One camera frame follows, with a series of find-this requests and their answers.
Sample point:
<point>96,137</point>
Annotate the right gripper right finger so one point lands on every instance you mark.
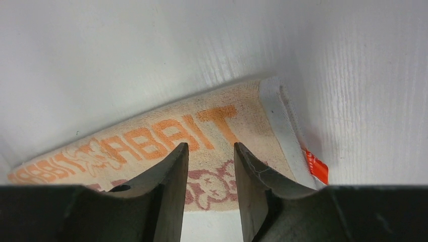
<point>273,207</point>

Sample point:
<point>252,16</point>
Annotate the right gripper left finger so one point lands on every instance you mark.
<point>149,207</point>

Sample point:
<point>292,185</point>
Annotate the rabbit print towel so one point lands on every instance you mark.
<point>258,114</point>

